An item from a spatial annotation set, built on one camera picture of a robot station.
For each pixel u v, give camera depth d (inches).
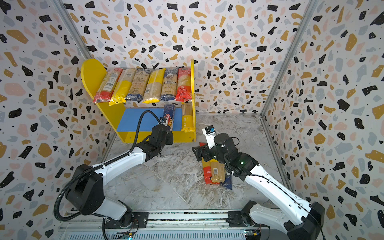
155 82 29.7
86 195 16.7
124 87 28.7
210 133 23.8
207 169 35.0
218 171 33.7
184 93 27.2
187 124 36.5
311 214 15.2
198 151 24.3
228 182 32.9
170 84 29.5
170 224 28.8
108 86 28.6
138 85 29.4
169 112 36.2
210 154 24.3
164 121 29.9
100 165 18.4
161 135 26.2
